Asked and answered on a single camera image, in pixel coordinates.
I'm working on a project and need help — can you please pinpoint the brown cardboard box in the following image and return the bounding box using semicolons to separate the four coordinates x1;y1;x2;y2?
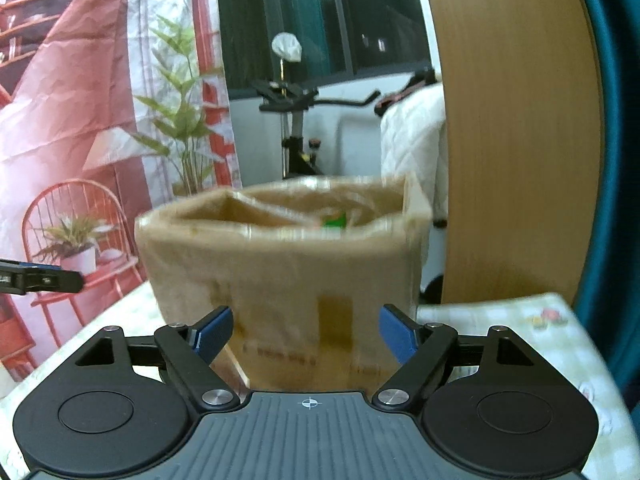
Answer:
134;174;433;392

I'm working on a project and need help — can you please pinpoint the green rice cracker bag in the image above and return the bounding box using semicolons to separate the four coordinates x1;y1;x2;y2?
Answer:
320;211;348;230

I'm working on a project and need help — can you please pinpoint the green checked tablecloth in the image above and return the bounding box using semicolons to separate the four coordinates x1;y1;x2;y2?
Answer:
1;283;639;479

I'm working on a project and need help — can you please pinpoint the red printed backdrop cloth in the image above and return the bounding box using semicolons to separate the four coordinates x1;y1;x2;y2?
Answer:
1;0;240;390

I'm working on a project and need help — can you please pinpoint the white quilted blanket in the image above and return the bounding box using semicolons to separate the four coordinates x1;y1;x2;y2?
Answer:
381;82;449;224

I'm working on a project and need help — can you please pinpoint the black exercise bike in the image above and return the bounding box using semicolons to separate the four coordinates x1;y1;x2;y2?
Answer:
249;58;384;181

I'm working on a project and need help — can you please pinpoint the wooden board panel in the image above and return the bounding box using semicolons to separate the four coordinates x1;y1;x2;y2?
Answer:
430;0;603;304

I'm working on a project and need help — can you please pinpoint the white plastic bag cover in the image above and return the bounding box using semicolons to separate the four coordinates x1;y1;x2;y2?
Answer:
271;32;303;63

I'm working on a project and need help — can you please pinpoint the dark window frame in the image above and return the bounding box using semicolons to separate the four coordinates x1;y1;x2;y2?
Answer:
219;0;432;99

